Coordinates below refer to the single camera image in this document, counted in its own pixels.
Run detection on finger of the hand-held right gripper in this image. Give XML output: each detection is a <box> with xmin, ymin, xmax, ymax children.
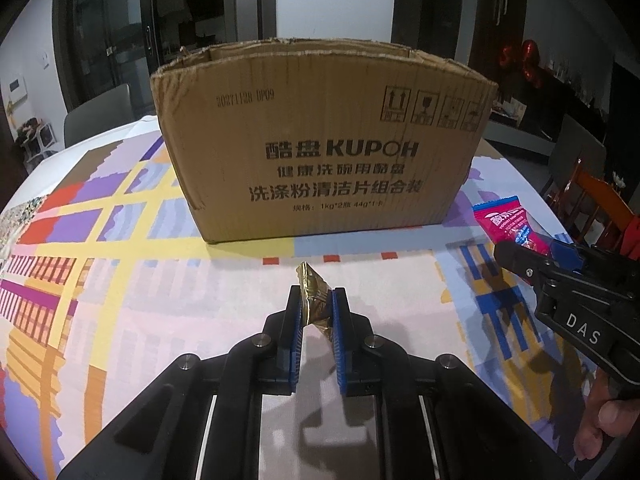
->
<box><xmin>493</xmin><ymin>241</ymin><xmax>557</xmax><ymax>287</ymax></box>
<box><xmin>547</xmin><ymin>237</ymin><xmax>602</xmax><ymax>277</ymax></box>

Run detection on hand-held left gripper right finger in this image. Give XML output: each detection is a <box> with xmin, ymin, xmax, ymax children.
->
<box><xmin>331</xmin><ymin>286</ymin><xmax>577</xmax><ymax>480</ymax></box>

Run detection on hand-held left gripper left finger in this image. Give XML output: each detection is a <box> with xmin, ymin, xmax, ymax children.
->
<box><xmin>59</xmin><ymin>284</ymin><xmax>305</xmax><ymax>480</ymax></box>

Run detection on pink snack packet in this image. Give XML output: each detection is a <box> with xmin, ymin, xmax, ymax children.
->
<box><xmin>472</xmin><ymin>197</ymin><xmax>552</xmax><ymax>257</ymax></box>

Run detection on gold snack packet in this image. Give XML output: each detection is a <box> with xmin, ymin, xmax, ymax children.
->
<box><xmin>297</xmin><ymin>262</ymin><xmax>335</xmax><ymax>342</ymax></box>

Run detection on brown cardboard box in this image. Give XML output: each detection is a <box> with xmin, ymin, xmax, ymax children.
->
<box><xmin>150</xmin><ymin>37</ymin><xmax>500</xmax><ymax>247</ymax></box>

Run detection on person's right hand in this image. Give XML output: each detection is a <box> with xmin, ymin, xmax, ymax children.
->
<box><xmin>573</xmin><ymin>385</ymin><xmax>640</xmax><ymax>464</ymax></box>

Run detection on orange wooden chair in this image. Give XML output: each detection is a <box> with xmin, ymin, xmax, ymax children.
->
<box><xmin>542</xmin><ymin>167</ymin><xmax>640</xmax><ymax>257</ymax></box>

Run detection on grey dining chair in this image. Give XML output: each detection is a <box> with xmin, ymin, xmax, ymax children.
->
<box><xmin>540</xmin><ymin>113</ymin><xmax>609</xmax><ymax>197</ymax></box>
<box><xmin>63</xmin><ymin>83</ymin><xmax>134</xmax><ymax>149</ymax></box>

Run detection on white low bench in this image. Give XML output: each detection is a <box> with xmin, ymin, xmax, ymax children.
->
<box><xmin>487</xmin><ymin>95</ymin><xmax>562</xmax><ymax>152</ymax></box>

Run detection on dark sideboard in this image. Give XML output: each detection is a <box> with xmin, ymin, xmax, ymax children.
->
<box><xmin>542</xmin><ymin>57</ymin><xmax>640</xmax><ymax>128</ymax></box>

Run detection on red foil balloons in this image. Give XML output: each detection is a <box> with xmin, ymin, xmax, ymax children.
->
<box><xmin>499</xmin><ymin>38</ymin><xmax>544</xmax><ymax>89</ymax></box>

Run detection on dark wardrobe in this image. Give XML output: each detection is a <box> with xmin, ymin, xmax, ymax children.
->
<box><xmin>472</xmin><ymin>0</ymin><xmax>529</xmax><ymax>68</ymax></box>

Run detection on floral patterned cloth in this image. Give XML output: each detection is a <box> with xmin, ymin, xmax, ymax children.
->
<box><xmin>0</xmin><ymin>195</ymin><xmax>47</xmax><ymax>262</ymax></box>

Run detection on white shoe rack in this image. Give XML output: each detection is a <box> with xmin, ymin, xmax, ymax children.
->
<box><xmin>14</xmin><ymin>117</ymin><xmax>61</xmax><ymax>162</ymax></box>

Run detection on dark sliding glass door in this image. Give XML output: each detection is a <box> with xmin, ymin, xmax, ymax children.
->
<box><xmin>52</xmin><ymin>0</ymin><xmax>281</xmax><ymax>112</ymax></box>

